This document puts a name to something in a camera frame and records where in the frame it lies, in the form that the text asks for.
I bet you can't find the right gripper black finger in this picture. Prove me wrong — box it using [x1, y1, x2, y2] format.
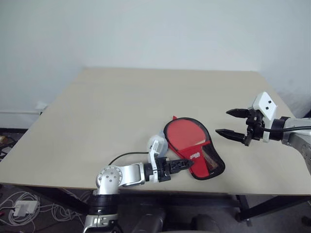
[215, 129, 246, 144]
[225, 108, 251, 119]

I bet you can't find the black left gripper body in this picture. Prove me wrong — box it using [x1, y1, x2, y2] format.
[155, 157, 172, 183]

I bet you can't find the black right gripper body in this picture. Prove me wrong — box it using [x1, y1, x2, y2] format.
[243, 109, 267, 147]

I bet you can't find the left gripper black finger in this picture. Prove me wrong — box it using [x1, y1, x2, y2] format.
[170, 159, 195, 168]
[171, 165, 194, 174]

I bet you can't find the red black mesh paddle case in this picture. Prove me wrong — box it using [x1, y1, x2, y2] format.
[162, 115, 226, 181]

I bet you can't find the dark gray rounded shape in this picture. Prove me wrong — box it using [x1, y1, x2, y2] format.
[130, 208, 166, 233]

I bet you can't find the white power strip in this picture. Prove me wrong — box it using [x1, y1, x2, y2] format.
[13, 200, 40, 217]

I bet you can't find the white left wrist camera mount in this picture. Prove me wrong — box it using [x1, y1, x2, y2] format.
[145, 138, 163, 183]

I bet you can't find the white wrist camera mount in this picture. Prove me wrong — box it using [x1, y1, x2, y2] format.
[247, 91, 278, 143]
[145, 138, 163, 183]

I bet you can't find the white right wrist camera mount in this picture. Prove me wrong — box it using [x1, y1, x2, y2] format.
[247, 91, 278, 143]

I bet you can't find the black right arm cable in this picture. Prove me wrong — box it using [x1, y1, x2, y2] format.
[262, 127, 311, 134]

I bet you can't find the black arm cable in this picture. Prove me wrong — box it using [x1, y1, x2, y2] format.
[262, 127, 311, 134]
[108, 151, 149, 166]

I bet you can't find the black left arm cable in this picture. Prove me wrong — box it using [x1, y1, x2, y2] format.
[108, 151, 149, 166]

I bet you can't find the black metal table frame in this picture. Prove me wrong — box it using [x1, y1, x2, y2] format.
[0, 185, 311, 228]

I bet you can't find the tangle of white cables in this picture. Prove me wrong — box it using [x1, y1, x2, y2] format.
[0, 190, 85, 230]

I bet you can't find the white wall cable trunking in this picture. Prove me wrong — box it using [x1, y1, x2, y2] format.
[0, 110, 43, 116]

